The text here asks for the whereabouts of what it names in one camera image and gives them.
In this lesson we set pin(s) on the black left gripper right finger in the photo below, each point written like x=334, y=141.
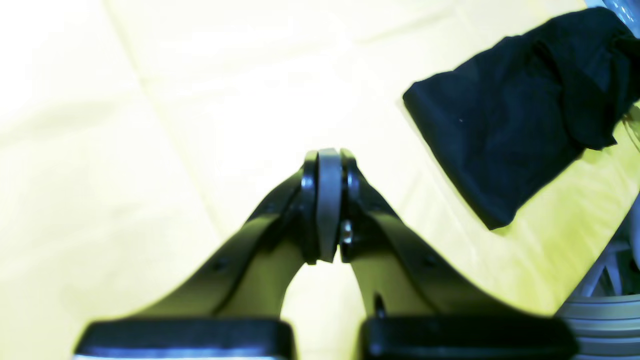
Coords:
x=418, y=307

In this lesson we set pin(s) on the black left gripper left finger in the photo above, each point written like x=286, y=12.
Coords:
x=230, y=308

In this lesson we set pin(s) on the black T-shirt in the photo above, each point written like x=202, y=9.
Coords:
x=509, y=120

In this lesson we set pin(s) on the yellow tablecloth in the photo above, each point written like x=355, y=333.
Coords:
x=137, y=135

